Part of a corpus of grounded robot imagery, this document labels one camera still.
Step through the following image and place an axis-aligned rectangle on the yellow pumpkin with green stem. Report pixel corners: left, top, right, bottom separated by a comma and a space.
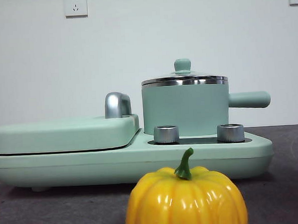
121, 144, 248, 224

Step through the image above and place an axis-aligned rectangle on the silver cover handle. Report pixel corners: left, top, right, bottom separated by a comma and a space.
103, 91, 133, 119

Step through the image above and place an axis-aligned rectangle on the mint green saucepan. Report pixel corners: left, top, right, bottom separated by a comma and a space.
140, 76, 273, 140

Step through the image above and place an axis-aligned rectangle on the silver control knob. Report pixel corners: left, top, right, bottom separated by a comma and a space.
153, 124, 180, 144
216, 123, 246, 142

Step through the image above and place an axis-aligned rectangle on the mint green breakfast machine base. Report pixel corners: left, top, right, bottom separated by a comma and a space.
0, 122, 276, 194

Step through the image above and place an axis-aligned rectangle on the glass lid with green knob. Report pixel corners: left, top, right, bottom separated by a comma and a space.
139, 56, 229, 89

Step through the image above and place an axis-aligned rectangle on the mint green hinged griddle cover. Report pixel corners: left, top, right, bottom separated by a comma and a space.
0, 113, 141, 155

